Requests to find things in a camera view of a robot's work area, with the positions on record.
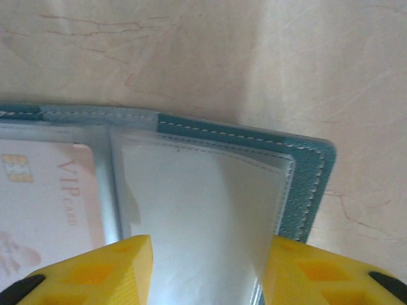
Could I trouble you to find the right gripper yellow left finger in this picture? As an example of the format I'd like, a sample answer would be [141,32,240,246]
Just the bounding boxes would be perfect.
[0,234,155,305]

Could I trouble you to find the teal leather card holder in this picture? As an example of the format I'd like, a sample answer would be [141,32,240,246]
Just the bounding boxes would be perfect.
[0,101,338,305]

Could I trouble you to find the pink VIP card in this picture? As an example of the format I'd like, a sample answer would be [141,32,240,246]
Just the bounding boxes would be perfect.
[0,139,107,280]

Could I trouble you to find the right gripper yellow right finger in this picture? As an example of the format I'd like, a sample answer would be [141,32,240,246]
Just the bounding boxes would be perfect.
[262,234,407,305]

